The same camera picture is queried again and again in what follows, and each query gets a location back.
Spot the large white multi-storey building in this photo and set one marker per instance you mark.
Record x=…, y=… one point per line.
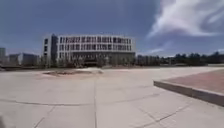
x=90, y=46

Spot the pale concrete slab plaza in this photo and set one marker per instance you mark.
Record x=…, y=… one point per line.
x=100, y=100

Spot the low round planter bed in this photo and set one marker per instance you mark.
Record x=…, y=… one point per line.
x=71, y=71

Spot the row of dark trees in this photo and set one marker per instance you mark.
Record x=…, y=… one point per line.
x=186, y=59

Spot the low grey building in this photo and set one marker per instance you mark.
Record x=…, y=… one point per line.
x=23, y=59

